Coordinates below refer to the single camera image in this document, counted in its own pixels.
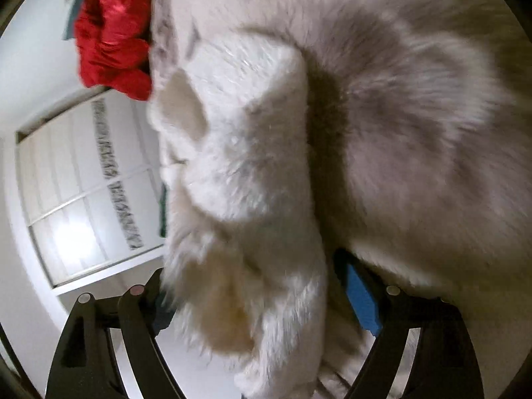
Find white sliding wardrobe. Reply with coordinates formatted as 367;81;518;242
16;90;163;296

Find floral pink bed blanket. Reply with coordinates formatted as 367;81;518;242
152;0;531;398

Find white fuzzy jacket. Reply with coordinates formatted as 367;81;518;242
148;30;364;398

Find teal folded cloth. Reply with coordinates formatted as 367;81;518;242
62;0;84;41

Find green striped garment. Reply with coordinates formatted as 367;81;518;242
159;184;167;239

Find red quilt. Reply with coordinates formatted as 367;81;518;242
74;0;152;101

